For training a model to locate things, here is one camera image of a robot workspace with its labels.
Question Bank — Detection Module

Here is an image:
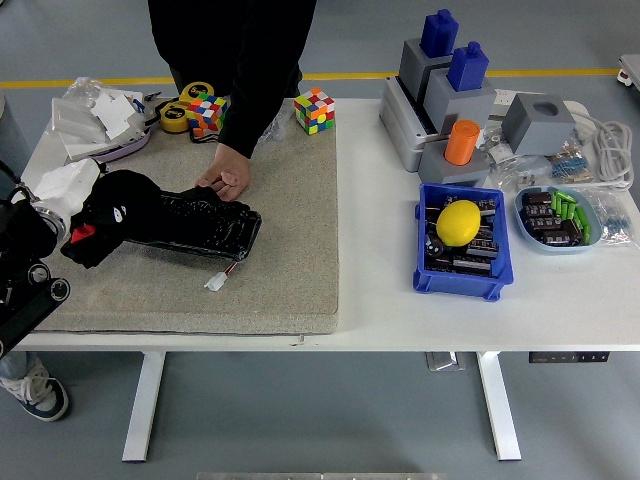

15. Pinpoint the black rag with red patch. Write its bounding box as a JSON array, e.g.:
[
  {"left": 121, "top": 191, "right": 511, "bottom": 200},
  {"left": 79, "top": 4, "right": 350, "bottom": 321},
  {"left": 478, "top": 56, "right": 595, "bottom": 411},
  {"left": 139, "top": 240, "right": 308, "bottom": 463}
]
[{"left": 59, "top": 169, "right": 166, "bottom": 270}]

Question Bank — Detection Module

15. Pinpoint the grey-brown mat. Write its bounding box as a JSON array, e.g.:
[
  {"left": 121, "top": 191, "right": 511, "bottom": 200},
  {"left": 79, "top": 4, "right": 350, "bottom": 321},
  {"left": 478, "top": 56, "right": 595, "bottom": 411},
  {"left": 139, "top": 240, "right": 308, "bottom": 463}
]
[{"left": 29, "top": 117, "right": 341, "bottom": 336}]

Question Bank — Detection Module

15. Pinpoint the clear plastic bag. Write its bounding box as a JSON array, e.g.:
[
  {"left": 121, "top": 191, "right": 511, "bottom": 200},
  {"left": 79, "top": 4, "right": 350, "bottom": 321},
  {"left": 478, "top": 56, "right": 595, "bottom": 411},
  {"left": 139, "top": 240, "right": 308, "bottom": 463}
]
[{"left": 59, "top": 76, "right": 109, "bottom": 101}]

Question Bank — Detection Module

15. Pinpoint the clear bag of blue resistors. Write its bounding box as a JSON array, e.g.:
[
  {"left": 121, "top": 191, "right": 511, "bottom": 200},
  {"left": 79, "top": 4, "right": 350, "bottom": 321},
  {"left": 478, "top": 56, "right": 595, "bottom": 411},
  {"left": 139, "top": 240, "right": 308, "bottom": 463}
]
[
  {"left": 547, "top": 134, "right": 601, "bottom": 184},
  {"left": 582, "top": 188, "right": 640, "bottom": 247}
]

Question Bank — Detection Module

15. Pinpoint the grey block with round hole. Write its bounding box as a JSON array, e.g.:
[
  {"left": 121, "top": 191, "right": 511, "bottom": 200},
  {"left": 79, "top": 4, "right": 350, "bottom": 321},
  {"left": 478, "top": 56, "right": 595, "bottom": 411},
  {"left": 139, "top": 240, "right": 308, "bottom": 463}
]
[{"left": 501, "top": 93, "right": 578, "bottom": 156}]

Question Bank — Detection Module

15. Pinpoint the white connector plug with wires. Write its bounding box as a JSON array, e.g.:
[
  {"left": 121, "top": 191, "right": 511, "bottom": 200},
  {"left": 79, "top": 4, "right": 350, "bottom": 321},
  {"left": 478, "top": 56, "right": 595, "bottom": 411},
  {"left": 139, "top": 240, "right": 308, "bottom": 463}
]
[{"left": 203, "top": 259, "right": 242, "bottom": 291}]

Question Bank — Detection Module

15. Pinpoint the low grey block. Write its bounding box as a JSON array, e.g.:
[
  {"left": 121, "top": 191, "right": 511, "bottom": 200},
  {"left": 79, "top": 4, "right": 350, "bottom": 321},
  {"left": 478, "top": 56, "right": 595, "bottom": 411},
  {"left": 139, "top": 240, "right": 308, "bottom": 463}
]
[{"left": 417, "top": 141, "right": 491, "bottom": 189}]

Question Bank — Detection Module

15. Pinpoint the clear bag of screws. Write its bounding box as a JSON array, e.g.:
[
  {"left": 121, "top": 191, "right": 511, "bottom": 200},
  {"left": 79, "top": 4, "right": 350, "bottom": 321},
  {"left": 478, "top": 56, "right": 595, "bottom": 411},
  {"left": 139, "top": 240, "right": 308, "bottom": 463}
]
[{"left": 257, "top": 107, "right": 294, "bottom": 146}]

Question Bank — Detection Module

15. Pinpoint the person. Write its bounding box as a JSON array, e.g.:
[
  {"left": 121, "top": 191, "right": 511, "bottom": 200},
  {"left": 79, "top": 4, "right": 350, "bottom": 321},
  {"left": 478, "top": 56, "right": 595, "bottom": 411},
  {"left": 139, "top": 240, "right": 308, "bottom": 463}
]
[{"left": 146, "top": 0, "right": 317, "bottom": 101}]

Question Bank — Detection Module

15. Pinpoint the black desk control panel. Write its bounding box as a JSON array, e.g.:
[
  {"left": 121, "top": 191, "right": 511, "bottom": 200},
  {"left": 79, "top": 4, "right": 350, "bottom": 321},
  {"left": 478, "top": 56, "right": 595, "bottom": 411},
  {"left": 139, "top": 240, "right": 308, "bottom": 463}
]
[{"left": 528, "top": 351, "right": 611, "bottom": 364}]

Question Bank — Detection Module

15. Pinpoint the clear bag of parts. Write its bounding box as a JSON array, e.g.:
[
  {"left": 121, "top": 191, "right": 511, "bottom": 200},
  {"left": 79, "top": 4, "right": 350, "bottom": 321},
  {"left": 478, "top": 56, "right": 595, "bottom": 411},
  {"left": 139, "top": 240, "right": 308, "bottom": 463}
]
[{"left": 487, "top": 154, "right": 554, "bottom": 194}]

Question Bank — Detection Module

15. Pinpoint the yellow tape measure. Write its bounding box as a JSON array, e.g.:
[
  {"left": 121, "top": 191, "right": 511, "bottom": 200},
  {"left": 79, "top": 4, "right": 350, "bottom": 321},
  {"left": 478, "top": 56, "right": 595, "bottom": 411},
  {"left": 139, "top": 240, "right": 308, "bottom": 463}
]
[
  {"left": 178, "top": 81, "right": 216, "bottom": 106},
  {"left": 158, "top": 101, "right": 190, "bottom": 134}
]

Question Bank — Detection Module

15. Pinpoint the blue bottle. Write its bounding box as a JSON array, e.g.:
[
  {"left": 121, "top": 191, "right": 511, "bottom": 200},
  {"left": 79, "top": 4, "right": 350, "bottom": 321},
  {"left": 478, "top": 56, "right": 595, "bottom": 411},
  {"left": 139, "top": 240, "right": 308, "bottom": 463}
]
[
  {"left": 418, "top": 8, "right": 460, "bottom": 57},
  {"left": 446, "top": 41, "right": 490, "bottom": 92}
]

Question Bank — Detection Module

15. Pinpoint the light grey enclosure box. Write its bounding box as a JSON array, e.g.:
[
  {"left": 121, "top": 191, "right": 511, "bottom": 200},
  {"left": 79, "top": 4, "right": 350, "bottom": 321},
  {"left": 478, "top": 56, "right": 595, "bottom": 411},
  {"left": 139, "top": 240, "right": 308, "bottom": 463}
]
[{"left": 378, "top": 76, "right": 451, "bottom": 174}]

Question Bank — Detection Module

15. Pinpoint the white card piece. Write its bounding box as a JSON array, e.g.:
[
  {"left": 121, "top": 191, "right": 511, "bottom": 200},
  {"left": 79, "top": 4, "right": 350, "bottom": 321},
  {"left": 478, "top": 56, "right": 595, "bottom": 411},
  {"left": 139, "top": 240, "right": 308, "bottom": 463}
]
[{"left": 89, "top": 88, "right": 146, "bottom": 141}]

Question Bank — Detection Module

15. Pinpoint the white table leg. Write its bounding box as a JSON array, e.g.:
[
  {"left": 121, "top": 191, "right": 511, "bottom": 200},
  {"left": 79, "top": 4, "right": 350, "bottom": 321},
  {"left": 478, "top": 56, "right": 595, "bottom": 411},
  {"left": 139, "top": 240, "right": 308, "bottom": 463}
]
[
  {"left": 121, "top": 351, "right": 166, "bottom": 464},
  {"left": 475, "top": 351, "right": 523, "bottom": 462}
]

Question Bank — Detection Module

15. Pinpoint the yellow lemon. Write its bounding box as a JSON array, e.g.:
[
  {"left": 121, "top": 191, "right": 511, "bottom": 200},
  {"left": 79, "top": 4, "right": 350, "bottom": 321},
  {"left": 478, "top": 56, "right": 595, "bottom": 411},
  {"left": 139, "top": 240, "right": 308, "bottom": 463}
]
[{"left": 435, "top": 199, "right": 482, "bottom": 248}]

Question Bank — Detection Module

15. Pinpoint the person's left hand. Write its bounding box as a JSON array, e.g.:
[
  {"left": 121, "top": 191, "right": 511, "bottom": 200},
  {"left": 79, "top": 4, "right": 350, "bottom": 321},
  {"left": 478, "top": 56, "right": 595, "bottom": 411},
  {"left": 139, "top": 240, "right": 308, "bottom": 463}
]
[{"left": 193, "top": 144, "right": 252, "bottom": 204}]

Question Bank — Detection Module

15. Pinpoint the lavender tray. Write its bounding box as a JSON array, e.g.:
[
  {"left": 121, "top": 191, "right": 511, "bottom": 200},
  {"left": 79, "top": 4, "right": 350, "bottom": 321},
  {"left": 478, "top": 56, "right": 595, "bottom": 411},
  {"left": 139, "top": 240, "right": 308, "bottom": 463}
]
[{"left": 89, "top": 127, "right": 152, "bottom": 164}]

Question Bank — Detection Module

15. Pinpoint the white power cable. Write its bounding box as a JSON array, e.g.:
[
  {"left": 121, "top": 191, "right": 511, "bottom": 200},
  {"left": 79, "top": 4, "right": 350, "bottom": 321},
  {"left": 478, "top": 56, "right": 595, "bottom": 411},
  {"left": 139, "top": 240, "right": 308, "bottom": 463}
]
[{"left": 569, "top": 112, "right": 635, "bottom": 190}]

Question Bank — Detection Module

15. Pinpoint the orange cylinder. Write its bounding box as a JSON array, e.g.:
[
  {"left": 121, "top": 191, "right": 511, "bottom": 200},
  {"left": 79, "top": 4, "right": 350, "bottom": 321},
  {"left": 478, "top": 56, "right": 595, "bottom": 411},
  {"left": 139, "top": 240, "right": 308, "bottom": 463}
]
[{"left": 443, "top": 119, "right": 482, "bottom": 166}]

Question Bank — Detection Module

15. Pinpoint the bystander's leg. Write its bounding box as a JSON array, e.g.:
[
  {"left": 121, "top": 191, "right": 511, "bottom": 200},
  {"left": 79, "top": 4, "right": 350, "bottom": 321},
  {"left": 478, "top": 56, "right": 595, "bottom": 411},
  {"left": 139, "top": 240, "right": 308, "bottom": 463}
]
[{"left": 0, "top": 351, "right": 40, "bottom": 382}]

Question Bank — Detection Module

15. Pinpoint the white switch plate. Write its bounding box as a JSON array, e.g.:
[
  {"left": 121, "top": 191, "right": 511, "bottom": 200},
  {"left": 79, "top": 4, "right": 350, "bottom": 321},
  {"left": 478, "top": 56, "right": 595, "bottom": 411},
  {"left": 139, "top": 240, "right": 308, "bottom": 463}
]
[{"left": 49, "top": 96, "right": 109, "bottom": 146}]

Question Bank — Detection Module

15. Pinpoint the white cart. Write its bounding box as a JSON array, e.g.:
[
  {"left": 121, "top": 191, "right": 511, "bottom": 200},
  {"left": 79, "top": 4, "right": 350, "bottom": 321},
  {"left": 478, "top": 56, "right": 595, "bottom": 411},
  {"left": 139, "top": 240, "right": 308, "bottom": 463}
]
[{"left": 616, "top": 53, "right": 640, "bottom": 94}]

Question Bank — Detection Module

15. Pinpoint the light blue bowl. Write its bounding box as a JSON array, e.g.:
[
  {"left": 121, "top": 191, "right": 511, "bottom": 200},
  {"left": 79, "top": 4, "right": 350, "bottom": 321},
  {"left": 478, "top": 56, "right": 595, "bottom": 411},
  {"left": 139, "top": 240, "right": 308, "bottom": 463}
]
[{"left": 513, "top": 185, "right": 603, "bottom": 256}]

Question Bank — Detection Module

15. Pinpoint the colourful puzzle cube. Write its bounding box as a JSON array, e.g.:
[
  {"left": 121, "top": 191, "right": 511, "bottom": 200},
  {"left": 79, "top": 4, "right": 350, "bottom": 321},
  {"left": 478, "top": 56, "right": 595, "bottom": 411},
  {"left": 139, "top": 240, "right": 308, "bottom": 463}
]
[
  {"left": 185, "top": 92, "right": 229, "bottom": 139},
  {"left": 293, "top": 87, "right": 336, "bottom": 136}
]

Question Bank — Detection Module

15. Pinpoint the bystander's foot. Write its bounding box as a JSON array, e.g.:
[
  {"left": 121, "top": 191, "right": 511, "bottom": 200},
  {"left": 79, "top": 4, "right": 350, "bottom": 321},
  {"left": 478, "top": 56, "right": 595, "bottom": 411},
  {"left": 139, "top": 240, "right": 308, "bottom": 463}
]
[{"left": 0, "top": 357, "right": 70, "bottom": 423}]

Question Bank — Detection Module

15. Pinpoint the blue plastic bin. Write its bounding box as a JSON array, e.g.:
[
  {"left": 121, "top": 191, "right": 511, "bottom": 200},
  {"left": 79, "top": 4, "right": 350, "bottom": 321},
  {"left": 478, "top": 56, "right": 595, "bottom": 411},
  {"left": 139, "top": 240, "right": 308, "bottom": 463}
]
[{"left": 412, "top": 182, "right": 515, "bottom": 302}]

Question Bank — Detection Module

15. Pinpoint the white power strip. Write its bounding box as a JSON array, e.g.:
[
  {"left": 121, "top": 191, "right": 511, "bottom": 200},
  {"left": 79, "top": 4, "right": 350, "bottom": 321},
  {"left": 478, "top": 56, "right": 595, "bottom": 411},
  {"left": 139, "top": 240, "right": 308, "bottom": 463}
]
[{"left": 492, "top": 88, "right": 589, "bottom": 121}]

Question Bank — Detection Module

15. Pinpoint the metal bracket under table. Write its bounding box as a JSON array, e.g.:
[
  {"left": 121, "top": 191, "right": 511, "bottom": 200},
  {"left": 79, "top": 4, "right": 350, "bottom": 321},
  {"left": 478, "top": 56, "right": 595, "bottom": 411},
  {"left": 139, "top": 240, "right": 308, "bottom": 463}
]
[{"left": 424, "top": 352, "right": 467, "bottom": 372}]

